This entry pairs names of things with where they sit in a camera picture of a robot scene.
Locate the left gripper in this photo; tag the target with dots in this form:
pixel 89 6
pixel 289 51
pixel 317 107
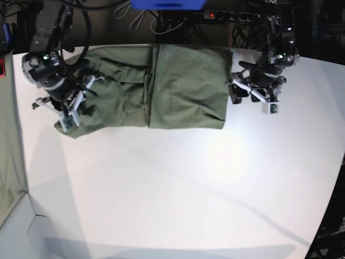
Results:
pixel 261 86

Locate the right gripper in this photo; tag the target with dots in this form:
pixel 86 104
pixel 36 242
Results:
pixel 65 94

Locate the olive green t-shirt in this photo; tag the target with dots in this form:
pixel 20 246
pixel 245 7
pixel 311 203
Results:
pixel 161 86

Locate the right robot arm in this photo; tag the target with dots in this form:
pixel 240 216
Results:
pixel 44 65

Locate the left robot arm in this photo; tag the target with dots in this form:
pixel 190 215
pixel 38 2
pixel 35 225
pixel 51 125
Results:
pixel 276 42

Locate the red black clamp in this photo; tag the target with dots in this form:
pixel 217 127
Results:
pixel 2 67

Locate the black power strip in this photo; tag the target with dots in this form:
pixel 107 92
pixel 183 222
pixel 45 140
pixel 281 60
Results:
pixel 230 16

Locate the grey curtain cloth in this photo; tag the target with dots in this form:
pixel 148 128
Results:
pixel 13 175

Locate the blue box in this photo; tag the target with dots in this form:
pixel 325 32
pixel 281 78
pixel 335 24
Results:
pixel 168 4

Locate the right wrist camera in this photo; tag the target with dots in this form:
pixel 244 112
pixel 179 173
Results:
pixel 70 121

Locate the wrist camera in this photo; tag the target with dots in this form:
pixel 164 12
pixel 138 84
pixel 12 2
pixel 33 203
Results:
pixel 270 108
pixel 70 121

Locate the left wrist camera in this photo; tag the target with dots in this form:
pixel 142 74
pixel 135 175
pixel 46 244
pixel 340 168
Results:
pixel 270 108

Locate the blue handled tool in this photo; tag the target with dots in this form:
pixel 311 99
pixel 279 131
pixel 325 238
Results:
pixel 7 33

